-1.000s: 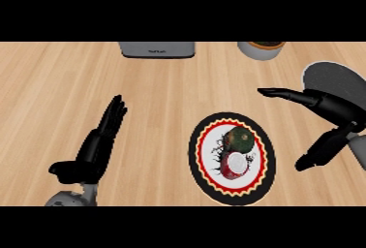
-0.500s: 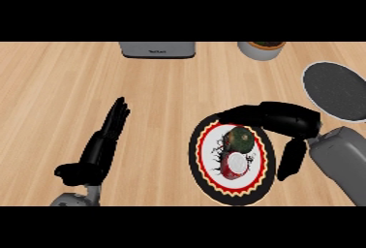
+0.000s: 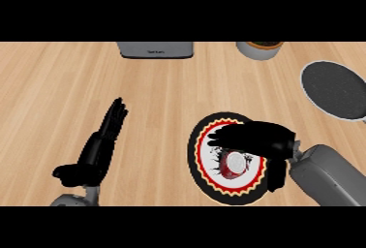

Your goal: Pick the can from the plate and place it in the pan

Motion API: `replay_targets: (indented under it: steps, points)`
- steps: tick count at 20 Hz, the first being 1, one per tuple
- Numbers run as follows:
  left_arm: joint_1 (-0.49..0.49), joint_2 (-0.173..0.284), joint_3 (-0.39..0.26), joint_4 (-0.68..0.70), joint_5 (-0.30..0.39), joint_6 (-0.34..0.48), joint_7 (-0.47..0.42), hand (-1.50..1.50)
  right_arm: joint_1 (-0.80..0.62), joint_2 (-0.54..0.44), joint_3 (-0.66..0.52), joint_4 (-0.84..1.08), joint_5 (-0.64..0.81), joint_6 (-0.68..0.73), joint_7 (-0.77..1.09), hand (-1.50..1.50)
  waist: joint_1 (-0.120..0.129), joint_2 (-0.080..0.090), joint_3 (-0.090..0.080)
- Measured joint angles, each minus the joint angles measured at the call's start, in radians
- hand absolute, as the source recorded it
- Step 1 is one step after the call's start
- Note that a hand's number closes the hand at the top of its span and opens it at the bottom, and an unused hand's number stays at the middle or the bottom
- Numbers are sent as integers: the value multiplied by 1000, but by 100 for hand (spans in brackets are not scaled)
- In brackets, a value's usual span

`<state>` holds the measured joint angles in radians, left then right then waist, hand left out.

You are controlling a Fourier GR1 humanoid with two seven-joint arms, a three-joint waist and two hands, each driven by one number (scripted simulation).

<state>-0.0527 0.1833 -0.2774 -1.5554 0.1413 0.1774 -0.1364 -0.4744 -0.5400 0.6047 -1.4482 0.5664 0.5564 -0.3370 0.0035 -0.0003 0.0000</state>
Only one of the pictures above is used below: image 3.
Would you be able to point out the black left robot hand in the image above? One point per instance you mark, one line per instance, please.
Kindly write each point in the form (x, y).
(101, 142)

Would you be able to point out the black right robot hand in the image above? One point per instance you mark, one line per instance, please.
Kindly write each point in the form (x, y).
(258, 139)

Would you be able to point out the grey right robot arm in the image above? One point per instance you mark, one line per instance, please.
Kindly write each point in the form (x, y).
(324, 177)

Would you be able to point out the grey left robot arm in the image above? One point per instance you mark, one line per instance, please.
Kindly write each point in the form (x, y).
(76, 198)

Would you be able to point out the red can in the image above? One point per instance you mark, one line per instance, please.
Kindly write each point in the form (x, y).
(235, 165)

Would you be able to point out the black red patterned plate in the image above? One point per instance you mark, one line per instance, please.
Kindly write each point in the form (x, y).
(206, 161)

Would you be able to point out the dark grey pan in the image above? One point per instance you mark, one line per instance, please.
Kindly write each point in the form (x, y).
(336, 90)

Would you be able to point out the grey pot with orange rim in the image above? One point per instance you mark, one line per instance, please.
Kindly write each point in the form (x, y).
(260, 50)

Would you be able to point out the grey appliance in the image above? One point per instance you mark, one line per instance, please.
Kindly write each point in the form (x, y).
(156, 50)

